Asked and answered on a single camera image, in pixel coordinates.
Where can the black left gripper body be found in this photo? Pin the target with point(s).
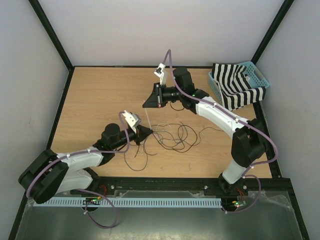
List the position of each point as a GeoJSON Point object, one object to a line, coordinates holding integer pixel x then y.
{"type": "Point", "coordinates": [131, 135]}

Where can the light blue perforated basket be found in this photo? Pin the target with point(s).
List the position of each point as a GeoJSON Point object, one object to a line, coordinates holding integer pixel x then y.
{"type": "Point", "coordinates": [256, 79]}

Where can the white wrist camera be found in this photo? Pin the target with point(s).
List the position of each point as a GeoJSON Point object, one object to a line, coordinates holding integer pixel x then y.
{"type": "Point", "coordinates": [132, 119]}
{"type": "Point", "coordinates": [161, 72]}

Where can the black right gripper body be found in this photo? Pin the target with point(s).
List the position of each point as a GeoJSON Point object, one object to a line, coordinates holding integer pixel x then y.
{"type": "Point", "coordinates": [172, 94]}

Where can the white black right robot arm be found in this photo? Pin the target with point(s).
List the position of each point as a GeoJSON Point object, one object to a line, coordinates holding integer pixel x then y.
{"type": "Point", "coordinates": [249, 141]}

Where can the grey metal front plate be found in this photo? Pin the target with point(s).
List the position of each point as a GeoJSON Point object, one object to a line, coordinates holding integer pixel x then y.
{"type": "Point", "coordinates": [271, 218]}

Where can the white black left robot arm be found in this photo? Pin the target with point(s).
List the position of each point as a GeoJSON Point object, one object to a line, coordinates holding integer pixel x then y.
{"type": "Point", "coordinates": [52, 173]}

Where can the white slotted cable duct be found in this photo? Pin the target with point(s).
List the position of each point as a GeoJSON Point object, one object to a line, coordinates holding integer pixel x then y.
{"type": "Point", "coordinates": [132, 202]}

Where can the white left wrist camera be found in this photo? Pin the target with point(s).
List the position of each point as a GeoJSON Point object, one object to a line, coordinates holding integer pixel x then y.
{"type": "Point", "coordinates": [132, 119]}

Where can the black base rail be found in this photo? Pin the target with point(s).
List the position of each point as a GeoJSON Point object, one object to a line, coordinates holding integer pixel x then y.
{"type": "Point", "coordinates": [209, 186]}

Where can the black white striped cloth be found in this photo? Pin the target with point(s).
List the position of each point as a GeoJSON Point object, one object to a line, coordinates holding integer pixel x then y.
{"type": "Point", "coordinates": [235, 85]}

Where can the black cage frame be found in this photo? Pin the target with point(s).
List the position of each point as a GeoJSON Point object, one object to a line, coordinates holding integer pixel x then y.
{"type": "Point", "coordinates": [277, 182]}

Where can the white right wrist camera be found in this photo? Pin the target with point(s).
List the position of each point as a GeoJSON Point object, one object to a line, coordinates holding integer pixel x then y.
{"type": "Point", "coordinates": [161, 72]}

